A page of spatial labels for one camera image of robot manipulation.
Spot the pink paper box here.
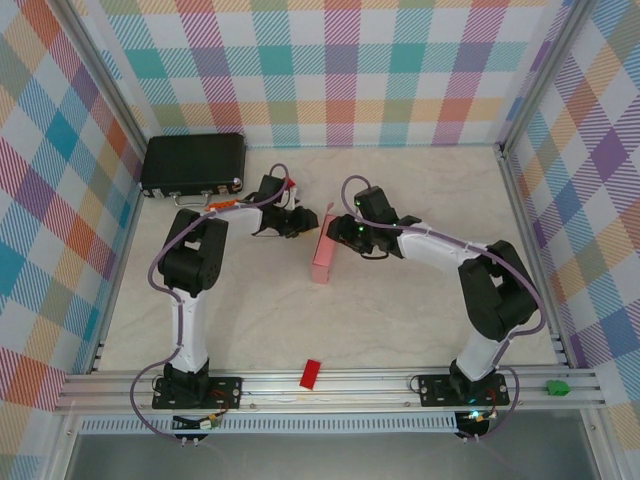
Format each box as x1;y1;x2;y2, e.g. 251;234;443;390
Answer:
309;202;346;286

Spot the orange plastic toy part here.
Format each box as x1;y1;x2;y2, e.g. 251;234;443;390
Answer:
206;198;247;214

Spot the black briefcase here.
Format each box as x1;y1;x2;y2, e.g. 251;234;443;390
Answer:
138;132;248;209

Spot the red rectangular block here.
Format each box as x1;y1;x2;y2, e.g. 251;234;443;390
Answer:
298;357;322;390

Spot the grey metal plate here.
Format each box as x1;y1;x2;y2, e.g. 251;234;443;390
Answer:
64;432;601;480

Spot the narrow aluminium side rail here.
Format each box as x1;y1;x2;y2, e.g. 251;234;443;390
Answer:
88;144;151;375
497;143;572;370

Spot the wide aluminium rail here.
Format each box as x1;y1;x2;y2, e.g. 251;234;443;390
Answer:
53;366;607;415

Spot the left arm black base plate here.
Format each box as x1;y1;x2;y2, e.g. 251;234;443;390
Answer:
151;375;245;412

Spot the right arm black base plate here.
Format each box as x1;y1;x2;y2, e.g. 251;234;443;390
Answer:
416;372;512;408

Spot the white slotted cable duct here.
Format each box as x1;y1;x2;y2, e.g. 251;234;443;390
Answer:
78;412;460;435

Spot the yellow white wire connector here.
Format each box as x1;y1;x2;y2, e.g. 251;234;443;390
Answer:
172;412;224;434

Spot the wire connector with green light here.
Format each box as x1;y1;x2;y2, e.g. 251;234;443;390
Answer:
457;408;499;426

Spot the aluminium frame post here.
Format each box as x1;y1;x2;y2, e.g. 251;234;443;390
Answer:
497;0;601;156
54;0;154;151

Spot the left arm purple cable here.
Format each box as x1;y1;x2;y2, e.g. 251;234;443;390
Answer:
130;162;295;444

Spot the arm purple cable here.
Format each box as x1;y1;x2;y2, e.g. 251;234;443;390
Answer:
340;173;547;444
130;162;295;444

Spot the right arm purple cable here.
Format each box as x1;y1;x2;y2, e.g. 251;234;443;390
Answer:
340;173;547;444

